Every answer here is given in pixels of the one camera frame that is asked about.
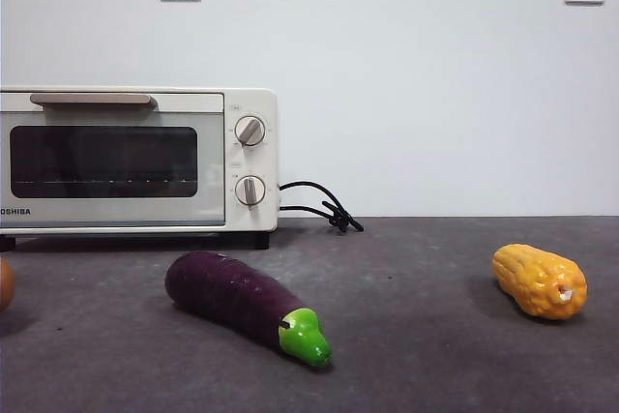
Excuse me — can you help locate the glass oven door with handle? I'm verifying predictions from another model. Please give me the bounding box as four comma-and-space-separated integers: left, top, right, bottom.
0, 91, 227, 230

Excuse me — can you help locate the brown potato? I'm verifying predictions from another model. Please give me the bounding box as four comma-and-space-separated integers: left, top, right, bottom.
0, 257, 16, 313

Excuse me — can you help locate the cream toaster oven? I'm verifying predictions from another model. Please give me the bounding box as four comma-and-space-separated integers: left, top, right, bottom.
0, 87, 280, 252

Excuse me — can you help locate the beige oven knob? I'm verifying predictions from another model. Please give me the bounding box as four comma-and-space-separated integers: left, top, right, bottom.
234, 115, 267, 148
234, 174, 267, 212

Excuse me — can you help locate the black power cable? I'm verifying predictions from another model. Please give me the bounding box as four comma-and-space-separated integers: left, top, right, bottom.
279, 180, 366, 234

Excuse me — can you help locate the yellow toy corn cob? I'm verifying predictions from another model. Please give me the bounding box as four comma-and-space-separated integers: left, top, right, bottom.
491, 243, 589, 323

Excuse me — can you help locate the purple toy eggplant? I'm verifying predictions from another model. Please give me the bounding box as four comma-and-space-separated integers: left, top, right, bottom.
164, 251, 334, 370

